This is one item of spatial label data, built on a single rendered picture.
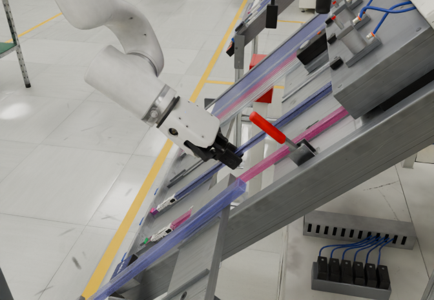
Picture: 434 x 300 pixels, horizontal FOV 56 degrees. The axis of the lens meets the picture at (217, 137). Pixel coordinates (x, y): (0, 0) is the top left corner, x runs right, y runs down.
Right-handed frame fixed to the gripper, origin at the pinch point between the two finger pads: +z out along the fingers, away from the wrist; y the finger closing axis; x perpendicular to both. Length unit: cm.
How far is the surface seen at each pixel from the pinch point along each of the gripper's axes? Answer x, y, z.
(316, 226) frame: 9.3, 10.0, 30.8
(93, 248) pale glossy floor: 113, 48, -3
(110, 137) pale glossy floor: 130, 136, -28
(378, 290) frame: 2.6, -6.0, 41.3
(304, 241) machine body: 13.6, 8.0, 30.9
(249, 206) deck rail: -8.5, -21.0, 1.4
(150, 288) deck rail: 20.0, -21.0, 0.3
